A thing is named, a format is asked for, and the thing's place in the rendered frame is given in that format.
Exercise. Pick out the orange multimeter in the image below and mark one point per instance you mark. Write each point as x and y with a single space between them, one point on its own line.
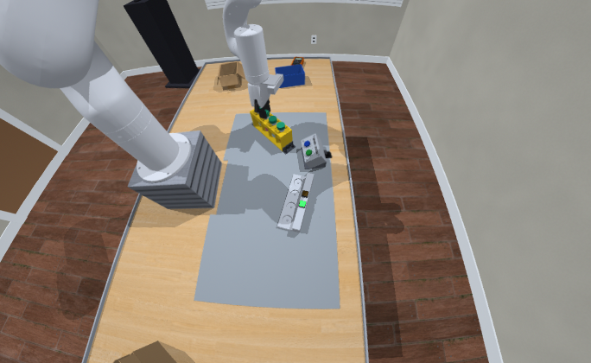
297 61

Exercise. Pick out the blue open-top box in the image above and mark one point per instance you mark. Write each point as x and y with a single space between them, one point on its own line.
297 78

